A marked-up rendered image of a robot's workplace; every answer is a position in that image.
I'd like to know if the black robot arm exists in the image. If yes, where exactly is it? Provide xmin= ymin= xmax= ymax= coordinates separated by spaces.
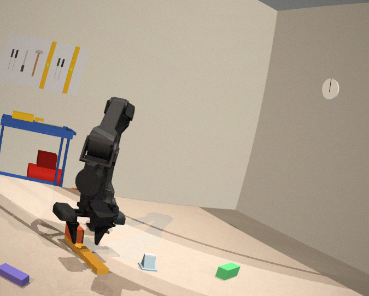
xmin=75 ymin=97 xmax=135 ymax=232

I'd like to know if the purple rectangular block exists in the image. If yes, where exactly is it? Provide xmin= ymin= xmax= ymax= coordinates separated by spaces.
xmin=0 ymin=263 xmax=30 ymax=287

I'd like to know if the green rectangular block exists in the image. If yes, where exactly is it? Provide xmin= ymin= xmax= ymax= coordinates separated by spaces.
xmin=216 ymin=263 xmax=240 ymax=280

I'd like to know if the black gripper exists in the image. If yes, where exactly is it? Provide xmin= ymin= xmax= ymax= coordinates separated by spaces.
xmin=53 ymin=190 xmax=126 ymax=245

